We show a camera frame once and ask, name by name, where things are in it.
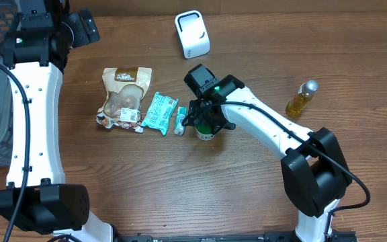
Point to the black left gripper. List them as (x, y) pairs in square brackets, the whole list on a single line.
[(88, 25)]

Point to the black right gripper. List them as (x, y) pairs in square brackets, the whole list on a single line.
[(200, 117)]

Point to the green lid seasoning jar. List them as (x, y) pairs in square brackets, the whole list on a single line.
[(204, 132)]

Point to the green white tissue pack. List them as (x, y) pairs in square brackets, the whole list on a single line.
[(181, 114)]

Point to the teal snack packet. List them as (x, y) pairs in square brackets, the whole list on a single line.
[(160, 112)]

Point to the brown and white snack bag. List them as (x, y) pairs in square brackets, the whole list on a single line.
[(125, 89)]

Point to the yellow dish soap bottle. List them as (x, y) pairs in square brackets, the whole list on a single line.
[(304, 95)]

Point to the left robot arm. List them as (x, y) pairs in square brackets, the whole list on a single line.
[(37, 196)]

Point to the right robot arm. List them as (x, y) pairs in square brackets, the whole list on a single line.
[(314, 170)]

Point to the white barcode scanner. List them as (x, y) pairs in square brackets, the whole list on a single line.
[(192, 34)]

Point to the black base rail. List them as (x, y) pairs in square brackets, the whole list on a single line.
[(207, 238)]

